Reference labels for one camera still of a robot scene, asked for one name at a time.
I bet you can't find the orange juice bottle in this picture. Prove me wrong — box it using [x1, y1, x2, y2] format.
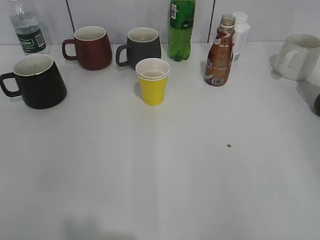
[204, 14, 236, 87]

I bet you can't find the black ceramic mug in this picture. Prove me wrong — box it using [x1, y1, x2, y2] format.
[0, 54, 67, 110]

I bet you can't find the yellow paper cup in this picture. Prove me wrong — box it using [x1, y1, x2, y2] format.
[135, 58, 171, 106]

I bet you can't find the dark grey ceramic mug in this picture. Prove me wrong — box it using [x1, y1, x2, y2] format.
[115, 27, 162, 69]

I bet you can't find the dark red ceramic mug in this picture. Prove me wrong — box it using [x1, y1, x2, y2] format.
[62, 26, 113, 71]

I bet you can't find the green soda bottle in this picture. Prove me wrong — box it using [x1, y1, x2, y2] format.
[168, 0, 196, 62]

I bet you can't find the white milk bottle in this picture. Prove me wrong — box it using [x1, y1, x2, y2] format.
[232, 11, 251, 63]

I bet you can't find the white ceramic mug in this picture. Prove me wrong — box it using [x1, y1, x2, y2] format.
[271, 33, 320, 81]

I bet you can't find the clear water bottle green label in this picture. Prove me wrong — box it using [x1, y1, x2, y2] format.
[8, 0, 48, 55]

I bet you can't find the dark cola bottle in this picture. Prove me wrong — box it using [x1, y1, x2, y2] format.
[314, 94, 320, 116]

